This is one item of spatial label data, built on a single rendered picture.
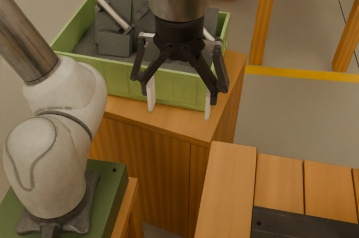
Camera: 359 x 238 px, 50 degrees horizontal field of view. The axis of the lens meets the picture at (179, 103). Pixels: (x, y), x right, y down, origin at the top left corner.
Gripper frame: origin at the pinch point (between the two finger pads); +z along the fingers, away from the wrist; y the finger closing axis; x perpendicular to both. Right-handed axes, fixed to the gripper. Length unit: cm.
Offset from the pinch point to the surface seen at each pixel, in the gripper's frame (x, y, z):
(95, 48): -69, 49, 47
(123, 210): -0.1, 15.9, 46.3
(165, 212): -37, 14, 113
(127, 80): -49, 29, 43
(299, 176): -19, -32, 43
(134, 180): -10.1, 15.5, 46.3
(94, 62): -49, 41, 37
